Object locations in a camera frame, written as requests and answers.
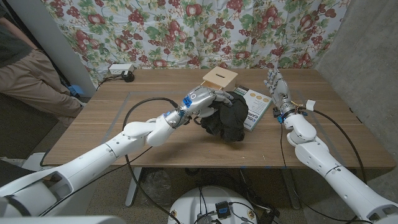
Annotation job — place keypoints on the clear plastic bag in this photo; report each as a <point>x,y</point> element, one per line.
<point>157,186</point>

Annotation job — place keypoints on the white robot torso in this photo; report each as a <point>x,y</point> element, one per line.
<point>192,205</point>

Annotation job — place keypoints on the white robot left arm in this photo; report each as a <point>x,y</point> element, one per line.
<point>93,155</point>

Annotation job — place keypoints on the wooden box with slot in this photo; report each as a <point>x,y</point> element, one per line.
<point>221,77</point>

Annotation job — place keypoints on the black module with blue label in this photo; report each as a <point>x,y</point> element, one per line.
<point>223,209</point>

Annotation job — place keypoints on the white power strip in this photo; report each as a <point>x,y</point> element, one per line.
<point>119,68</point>

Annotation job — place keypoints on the fruit print backdrop cloth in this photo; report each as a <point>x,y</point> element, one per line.
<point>186,28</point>

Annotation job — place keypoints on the black power adapter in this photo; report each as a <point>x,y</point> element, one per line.
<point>128,77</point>

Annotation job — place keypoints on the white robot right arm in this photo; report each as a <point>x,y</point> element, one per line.
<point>329,165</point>

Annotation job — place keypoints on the person in khaki trousers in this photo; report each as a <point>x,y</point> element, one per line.
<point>28,77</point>

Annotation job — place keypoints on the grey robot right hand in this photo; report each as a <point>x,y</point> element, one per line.
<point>281,93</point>

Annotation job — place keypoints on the blue floor object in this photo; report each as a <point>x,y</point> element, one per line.
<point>75,90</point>

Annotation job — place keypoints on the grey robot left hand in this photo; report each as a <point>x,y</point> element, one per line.
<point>199,99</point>

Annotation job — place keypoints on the colored cardstock book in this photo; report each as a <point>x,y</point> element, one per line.
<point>258,105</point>

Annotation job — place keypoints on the black shorts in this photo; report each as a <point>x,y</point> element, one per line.
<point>230,121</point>

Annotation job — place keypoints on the white pillar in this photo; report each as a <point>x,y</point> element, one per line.
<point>59,46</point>

